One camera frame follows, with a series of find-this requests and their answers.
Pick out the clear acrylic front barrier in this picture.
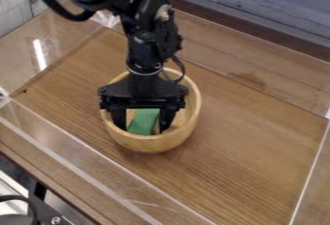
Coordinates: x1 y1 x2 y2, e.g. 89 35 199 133
0 88 215 225

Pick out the black table leg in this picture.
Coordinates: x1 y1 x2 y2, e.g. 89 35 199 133
33 183 48 201

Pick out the brown wooden bowl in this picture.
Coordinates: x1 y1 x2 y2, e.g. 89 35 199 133
99 68 202 154

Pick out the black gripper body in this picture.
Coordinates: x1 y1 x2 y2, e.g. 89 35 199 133
97 73 188 111

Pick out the black device with knob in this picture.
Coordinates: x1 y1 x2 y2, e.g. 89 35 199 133
31 200 75 225

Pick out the green rectangular block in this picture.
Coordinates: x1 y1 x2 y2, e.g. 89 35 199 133
128 108 160 136

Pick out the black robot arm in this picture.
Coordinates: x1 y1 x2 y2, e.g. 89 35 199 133
43 0 187 130

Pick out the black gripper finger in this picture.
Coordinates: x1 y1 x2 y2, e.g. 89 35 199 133
159 106 176 132
109 108 127 130

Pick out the clear acrylic corner bracket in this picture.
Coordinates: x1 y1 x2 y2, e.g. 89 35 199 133
91 11 120 29

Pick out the black cable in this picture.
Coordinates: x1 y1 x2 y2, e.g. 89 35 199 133
0 194 43 225

